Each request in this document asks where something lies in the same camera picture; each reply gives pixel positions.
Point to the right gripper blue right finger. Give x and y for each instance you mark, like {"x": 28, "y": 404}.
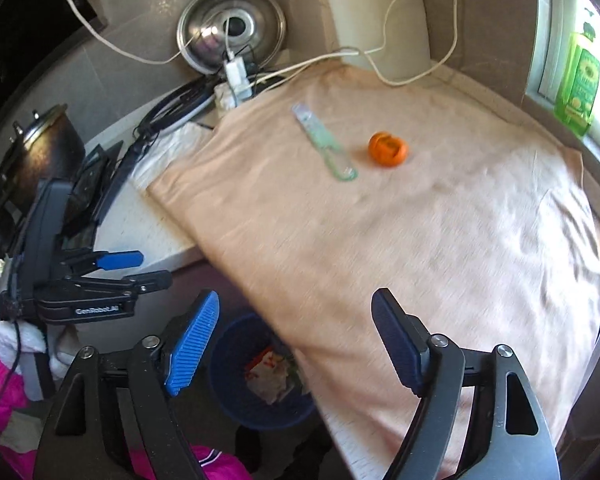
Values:
{"x": 404, "y": 338}

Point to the white cloth on counter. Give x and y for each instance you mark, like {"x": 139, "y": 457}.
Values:
{"x": 168, "y": 148}

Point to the green dish soap bottle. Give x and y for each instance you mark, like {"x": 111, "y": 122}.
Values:
{"x": 580, "y": 81}

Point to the beige towel mat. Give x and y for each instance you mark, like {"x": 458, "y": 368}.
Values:
{"x": 484, "y": 232}

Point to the pink jacket sleeve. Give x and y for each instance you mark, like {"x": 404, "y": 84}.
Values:
{"x": 21, "y": 457}

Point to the white power strip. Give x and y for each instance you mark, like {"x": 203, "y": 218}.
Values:
{"x": 235, "y": 88}

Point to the red white paper bag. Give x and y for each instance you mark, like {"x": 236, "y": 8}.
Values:
{"x": 271, "y": 376}

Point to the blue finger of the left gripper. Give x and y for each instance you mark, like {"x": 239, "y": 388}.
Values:
{"x": 110, "y": 261}
{"x": 140, "y": 282}

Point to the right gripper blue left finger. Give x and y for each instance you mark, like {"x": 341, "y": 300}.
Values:
{"x": 186, "y": 339}

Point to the steel pot lid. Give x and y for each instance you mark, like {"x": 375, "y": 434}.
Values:
{"x": 209, "y": 30}

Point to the white cutting board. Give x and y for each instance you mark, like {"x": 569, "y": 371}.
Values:
{"x": 394, "y": 33}

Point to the blue trash basket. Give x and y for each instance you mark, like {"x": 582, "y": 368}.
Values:
{"x": 239, "y": 343}

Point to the black cooking pot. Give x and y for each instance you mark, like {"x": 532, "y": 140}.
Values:
{"x": 49, "y": 148}

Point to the orange peel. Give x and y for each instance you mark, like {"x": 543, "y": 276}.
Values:
{"x": 387, "y": 150}

